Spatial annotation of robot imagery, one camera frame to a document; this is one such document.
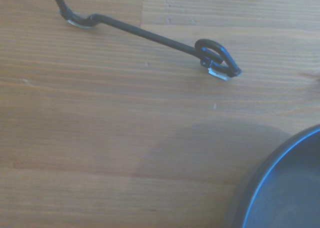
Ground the dark blue bowl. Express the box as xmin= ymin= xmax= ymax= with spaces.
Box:
xmin=230 ymin=123 xmax=320 ymax=228

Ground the black wire bowl rack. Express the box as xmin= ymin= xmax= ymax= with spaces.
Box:
xmin=50 ymin=0 xmax=243 ymax=83

